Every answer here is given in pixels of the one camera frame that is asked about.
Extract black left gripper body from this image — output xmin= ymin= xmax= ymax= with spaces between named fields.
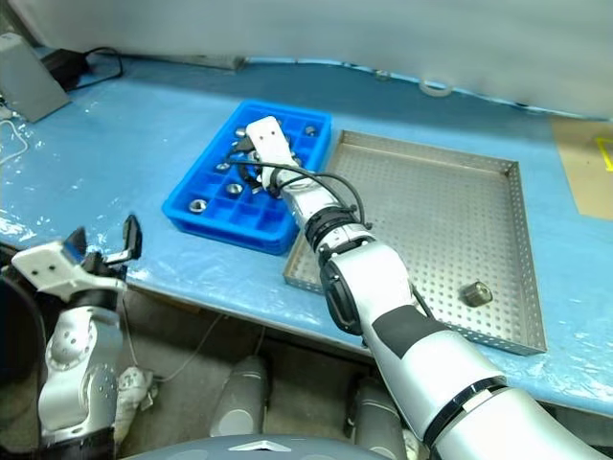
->
xmin=81 ymin=251 xmax=128 ymax=283

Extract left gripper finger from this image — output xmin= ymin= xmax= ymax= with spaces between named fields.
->
xmin=64 ymin=226 xmax=90 ymax=265
xmin=102 ymin=214 xmax=144 ymax=267

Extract blue compartment tray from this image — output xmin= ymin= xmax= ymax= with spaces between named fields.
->
xmin=161 ymin=99 xmax=334 ymax=255

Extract grey metal box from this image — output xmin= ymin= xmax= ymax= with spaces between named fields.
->
xmin=0 ymin=32 xmax=72 ymax=124

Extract blue plastic table cover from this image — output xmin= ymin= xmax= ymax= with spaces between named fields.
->
xmin=0 ymin=47 xmax=613 ymax=418

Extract white plug block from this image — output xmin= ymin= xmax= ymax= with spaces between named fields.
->
xmin=113 ymin=366 xmax=159 ymax=445

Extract clear tape roll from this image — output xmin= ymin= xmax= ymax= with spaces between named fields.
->
xmin=419 ymin=79 xmax=454 ymax=97

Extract perforated metal tray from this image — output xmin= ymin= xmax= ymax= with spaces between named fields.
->
xmin=282 ymin=128 xmax=548 ymax=357

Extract black power adapter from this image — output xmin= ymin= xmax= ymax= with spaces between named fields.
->
xmin=40 ymin=47 xmax=90 ymax=92

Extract grey rounded robot leg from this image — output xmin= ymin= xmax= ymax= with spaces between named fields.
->
xmin=347 ymin=376 xmax=408 ymax=460
xmin=210 ymin=355 xmax=269 ymax=437

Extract grey robot torso shell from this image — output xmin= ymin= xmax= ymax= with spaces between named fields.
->
xmin=122 ymin=433 xmax=398 ymax=460

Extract brown cardboard mat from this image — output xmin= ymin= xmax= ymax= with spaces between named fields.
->
xmin=550 ymin=117 xmax=613 ymax=221

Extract white power strip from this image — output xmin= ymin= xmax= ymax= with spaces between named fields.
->
xmin=401 ymin=428 xmax=425 ymax=460

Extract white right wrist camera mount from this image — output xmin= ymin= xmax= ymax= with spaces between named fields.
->
xmin=245 ymin=115 xmax=304 ymax=188

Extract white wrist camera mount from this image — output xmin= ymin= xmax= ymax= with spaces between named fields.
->
xmin=10 ymin=241 xmax=128 ymax=301
xmin=245 ymin=115 xmax=304 ymax=188

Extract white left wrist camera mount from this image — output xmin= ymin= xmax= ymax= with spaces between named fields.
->
xmin=10 ymin=241 xmax=128 ymax=301

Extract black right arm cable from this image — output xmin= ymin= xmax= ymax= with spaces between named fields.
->
xmin=224 ymin=143 xmax=375 ymax=231

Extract white cable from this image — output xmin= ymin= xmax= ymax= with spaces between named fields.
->
xmin=0 ymin=119 xmax=31 ymax=167

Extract grey floor cable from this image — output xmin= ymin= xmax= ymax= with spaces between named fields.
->
xmin=152 ymin=310 xmax=226 ymax=384

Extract black cable loop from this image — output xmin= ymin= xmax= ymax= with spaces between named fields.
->
xmin=71 ymin=46 xmax=125 ymax=92

